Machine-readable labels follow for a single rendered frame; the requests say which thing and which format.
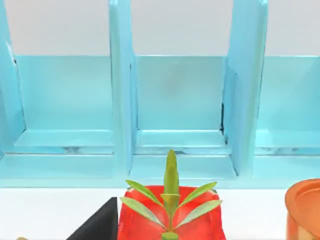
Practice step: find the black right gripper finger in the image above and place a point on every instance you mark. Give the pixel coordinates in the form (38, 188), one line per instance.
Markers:
(102, 222)

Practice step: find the small tan object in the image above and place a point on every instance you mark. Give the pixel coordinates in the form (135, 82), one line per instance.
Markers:
(21, 238)

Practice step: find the red pot with green plant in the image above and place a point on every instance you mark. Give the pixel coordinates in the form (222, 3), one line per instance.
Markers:
(200, 220)

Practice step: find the light blue rack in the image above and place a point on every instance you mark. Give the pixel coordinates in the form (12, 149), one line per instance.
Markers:
(75, 95)

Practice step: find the orange cup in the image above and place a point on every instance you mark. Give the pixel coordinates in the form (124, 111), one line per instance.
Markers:
(302, 210)

